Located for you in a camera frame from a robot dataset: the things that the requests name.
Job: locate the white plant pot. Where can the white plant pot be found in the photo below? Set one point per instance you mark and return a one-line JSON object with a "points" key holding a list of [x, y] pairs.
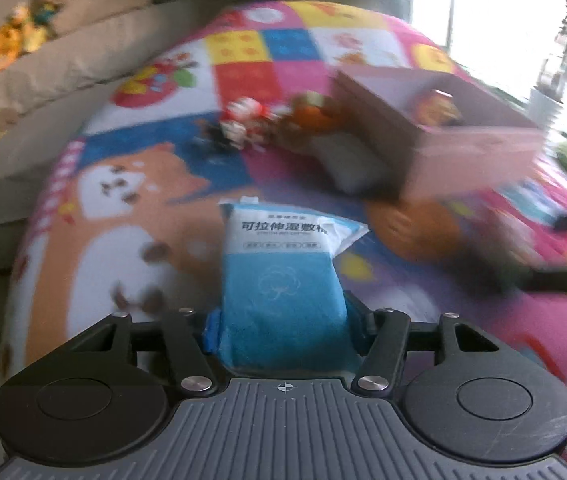
{"points": [[543, 107]]}

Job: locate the pink cardboard box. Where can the pink cardboard box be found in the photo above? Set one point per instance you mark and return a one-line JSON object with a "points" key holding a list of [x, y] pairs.
{"points": [[463, 160]]}

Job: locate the plush doll with green clothes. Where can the plush doll with green clothes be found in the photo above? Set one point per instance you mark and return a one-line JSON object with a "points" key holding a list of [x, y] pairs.
{"points": [[45, 7]]}

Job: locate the beige sofa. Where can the beige sofa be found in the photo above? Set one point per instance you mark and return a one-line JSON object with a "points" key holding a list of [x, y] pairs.
{"points": [[63, 75]]}

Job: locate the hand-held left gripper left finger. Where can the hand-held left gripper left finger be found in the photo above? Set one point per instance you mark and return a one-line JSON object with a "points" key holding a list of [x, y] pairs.
{"points": [[212, 334]]}

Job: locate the small black toy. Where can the small black toy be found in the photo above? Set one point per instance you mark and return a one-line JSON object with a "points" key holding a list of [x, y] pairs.
{"points": [[216, 140]]}

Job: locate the blue and white soft packet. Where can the blue and white soft packet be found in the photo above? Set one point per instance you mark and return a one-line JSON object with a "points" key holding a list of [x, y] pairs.
{"points": [[283, 280]]}

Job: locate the red and white toy figure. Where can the red and white toy figure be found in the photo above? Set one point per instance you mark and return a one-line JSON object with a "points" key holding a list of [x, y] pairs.
{"points": [[243, 120]]}

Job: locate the red and yellow round toy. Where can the red and yellow round toy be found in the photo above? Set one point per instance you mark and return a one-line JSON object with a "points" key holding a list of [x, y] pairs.
{"points": [[436, 107]]}

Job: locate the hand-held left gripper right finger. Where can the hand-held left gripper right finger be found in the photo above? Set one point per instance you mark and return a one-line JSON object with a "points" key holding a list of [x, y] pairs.
{"points": [[363, 322]]}

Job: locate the colourful cartoon play mat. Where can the colourful cartoon play mat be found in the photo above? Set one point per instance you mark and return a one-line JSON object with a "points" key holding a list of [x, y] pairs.
{"points": [[113, 240]]}

